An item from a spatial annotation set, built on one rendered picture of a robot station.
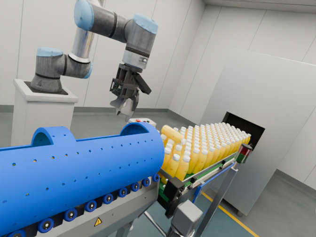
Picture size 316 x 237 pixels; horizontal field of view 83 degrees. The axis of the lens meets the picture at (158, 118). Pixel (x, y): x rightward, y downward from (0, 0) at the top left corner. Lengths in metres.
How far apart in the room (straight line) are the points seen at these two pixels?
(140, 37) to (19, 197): 0.55
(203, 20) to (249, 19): 1.28
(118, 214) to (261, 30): 5.01
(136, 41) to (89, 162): 0.42
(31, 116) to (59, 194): 0.88
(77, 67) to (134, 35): 0.83
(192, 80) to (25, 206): 5.36
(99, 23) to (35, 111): 0.86
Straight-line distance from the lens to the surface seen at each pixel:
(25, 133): 1.46
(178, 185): 0.96
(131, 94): 0.68
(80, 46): 1.37
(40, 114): 1.42
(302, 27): 5.19
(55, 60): 1.40
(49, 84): 1.42
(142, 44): 0.64
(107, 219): 0.88
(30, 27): 3.43
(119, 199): 0.88
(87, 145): 0.62
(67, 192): 0.61
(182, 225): 1.11
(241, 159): 1.13
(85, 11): 0.70
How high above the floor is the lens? 1.54
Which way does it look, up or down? 17 degrees down
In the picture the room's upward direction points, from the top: 19 degrees clockwise
